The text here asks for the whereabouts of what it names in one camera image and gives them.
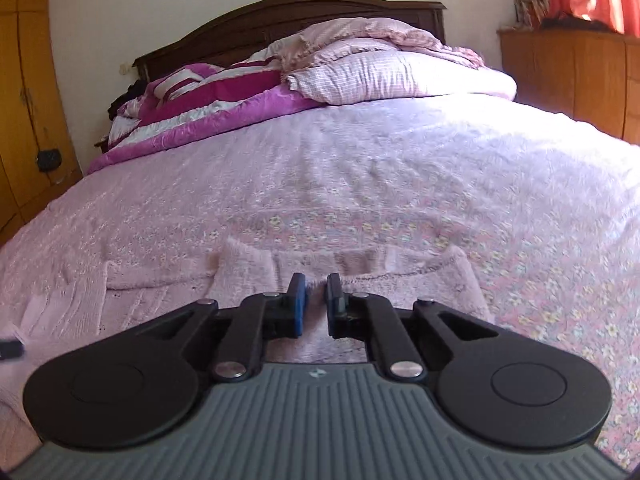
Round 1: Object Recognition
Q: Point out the pink floral bed sheet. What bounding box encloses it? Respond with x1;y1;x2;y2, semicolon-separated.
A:
0;80;640;471

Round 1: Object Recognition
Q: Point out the wooden cabinet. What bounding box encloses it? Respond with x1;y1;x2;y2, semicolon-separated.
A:
496;26;640;143

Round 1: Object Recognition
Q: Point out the magenta striped pillow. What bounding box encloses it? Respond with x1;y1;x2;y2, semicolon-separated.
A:
150;62;228;107

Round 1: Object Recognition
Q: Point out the wooden wardrobe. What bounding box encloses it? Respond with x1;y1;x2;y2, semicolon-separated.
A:
0;0;84;246

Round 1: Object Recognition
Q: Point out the pink checked pillow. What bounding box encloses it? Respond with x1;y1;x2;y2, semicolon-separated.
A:
282;50;517;107

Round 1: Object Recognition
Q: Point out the dark cloth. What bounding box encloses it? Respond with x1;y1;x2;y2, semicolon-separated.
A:
537;16;610;32

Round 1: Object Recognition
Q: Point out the magenta white striped quilt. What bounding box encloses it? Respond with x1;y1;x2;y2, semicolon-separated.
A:
87;62;326;176

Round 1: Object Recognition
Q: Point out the row of books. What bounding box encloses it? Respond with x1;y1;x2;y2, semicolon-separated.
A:
514;0;551;29

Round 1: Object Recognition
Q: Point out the pink knitted sweater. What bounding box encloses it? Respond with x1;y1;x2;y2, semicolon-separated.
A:
10;236;496;366

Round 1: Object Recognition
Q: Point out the dark clothes pile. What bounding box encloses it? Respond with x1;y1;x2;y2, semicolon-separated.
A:
108;81;148;121

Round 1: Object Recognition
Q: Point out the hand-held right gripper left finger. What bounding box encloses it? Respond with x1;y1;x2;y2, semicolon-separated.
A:
135;272;307;381

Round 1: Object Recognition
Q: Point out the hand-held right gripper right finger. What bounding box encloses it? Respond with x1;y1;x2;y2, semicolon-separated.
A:
326;272;501;382

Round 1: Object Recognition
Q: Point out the dark wooden headboard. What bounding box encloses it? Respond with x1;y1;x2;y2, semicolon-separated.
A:
132;0;447;83

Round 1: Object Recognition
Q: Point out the pink ruffled blanket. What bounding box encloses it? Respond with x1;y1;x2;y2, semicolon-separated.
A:
235;16;485;73

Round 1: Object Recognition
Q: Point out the small black handbag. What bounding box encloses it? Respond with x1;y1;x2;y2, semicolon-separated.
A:
36;147;64;174

